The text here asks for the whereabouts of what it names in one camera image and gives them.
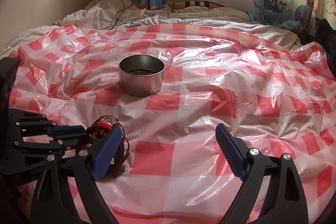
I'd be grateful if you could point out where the pile of beaded jewelry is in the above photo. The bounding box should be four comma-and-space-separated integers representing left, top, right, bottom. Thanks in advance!
81, 115, 130, 178

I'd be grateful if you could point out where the white striped bed sheet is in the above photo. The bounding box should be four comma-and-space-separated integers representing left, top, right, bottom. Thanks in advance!
1, 0, 302, 57

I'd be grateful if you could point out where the red white checkered plastic sheet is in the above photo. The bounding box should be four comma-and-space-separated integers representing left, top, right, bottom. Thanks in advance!
8, 24, 335, 223

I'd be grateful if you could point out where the black bag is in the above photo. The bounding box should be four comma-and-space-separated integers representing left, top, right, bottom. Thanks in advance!
299, 18, 336, 77

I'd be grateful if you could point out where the round metal tin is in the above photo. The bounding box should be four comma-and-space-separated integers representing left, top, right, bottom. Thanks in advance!
118, 54, 165, 97

